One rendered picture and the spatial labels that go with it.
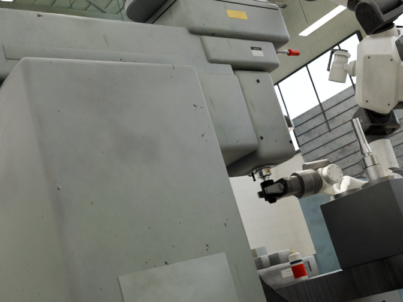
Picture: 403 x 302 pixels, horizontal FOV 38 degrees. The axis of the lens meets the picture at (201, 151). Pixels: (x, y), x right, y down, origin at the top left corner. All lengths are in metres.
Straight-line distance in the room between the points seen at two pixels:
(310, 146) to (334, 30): 2.22
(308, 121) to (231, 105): 9.56
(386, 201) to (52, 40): 0.94
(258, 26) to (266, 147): 0.44
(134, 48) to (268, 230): 9.77
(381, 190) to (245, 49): 0.68
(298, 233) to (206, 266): 10.48
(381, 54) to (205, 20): 0.61
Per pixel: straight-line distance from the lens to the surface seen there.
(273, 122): 1.90
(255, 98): 1.89
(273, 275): 1.94
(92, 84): 1.36
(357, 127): 1.65
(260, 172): 1.90
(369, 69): 2.10
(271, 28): 2.07
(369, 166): 1.62
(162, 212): 1.33
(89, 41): 1.58
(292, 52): 2.13
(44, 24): 1.55
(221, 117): 1.72
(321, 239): 8.05
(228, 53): 1.87
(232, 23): 1.94
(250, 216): 11.07
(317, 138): 11.19
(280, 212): 11.67
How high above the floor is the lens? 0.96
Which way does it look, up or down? 14 degrees up
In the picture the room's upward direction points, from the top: 16 degrees counter-clockwise
